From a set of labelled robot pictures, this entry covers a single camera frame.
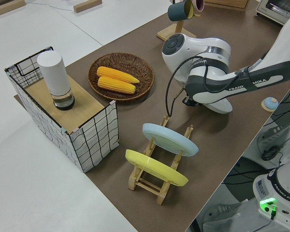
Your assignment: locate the dark teal mug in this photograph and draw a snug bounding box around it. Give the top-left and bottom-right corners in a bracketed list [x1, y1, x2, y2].
[167, 0, 195, 22]

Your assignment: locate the white toaster oven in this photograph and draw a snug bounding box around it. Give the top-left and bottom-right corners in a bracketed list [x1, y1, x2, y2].
[255, 0, 290, 26]

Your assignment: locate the light blue plate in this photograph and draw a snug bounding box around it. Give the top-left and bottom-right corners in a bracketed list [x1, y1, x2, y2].
[142, 122, 199, 157]

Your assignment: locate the thin blue cable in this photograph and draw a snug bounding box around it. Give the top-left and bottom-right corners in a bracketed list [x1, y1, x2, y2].
[25, 0, 74, 12]

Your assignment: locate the coiled black cable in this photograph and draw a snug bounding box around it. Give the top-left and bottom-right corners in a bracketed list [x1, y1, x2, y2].
[261, 145, 281, 161]

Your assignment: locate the wooden mug tree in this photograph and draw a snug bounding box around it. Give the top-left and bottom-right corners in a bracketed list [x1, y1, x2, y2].
[156, 0, 202, 42]

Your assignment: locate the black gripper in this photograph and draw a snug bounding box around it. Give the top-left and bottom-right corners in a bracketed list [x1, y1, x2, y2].
[182, 96, 200, 107]

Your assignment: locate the pink mug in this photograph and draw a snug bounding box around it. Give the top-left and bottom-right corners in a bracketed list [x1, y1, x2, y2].
[192, 0, 205, 12]

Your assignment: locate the wooden board shelf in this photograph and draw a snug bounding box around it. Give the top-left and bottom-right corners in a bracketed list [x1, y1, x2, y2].
[24, 76, 105, 129]

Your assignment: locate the white grid pattern wire box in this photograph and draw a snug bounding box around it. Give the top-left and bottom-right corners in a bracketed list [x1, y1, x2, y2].
[4, 45, 119, 174]

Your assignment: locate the blue service bell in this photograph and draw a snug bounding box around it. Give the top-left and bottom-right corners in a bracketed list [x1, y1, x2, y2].
[261, 97, 278, 112]

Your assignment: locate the wooden box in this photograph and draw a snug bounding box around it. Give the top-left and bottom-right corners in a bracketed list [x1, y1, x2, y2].
[204, 0, 250, 12]

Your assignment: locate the yellow plate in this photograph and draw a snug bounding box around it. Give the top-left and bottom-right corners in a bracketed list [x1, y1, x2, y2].
[125, 149, 189, 187]

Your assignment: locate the black plug with green light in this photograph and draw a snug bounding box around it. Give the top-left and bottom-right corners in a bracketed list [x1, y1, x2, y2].
[269, 204, 278, 221]

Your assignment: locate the brown wicker basket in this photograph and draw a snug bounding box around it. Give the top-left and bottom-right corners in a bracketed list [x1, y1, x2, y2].
[87, 52, 155, 102]

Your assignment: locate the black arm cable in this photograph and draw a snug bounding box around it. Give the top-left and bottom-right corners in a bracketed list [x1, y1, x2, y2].
[165, 56, 249, 118]

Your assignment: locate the white floor device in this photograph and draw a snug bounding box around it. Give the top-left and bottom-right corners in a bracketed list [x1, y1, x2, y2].
[256, 116, 290, 160]

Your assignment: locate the brown table mat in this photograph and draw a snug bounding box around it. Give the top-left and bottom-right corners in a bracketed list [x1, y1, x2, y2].
[13, 0, 290, 232]

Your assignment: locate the yellow corn cob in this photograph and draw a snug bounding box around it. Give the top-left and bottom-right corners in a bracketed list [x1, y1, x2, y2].
[96, 66, 140, 84]
[97, 76, 137, 94]

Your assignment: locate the long wooden block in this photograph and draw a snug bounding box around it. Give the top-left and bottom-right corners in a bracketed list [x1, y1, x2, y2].
[73, 0, 102, 13]
[0, 0, 26, 17]

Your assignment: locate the white cylindrical bottle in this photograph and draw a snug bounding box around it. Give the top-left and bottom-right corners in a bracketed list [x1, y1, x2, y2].
[37, 50, 76, 111]

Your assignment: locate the wooden plate rack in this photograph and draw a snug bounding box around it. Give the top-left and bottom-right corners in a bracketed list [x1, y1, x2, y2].
[128, 115, 194, 205]

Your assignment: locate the black velcro strap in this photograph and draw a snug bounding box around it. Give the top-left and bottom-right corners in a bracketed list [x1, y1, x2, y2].
[241, 66, 256, 87]

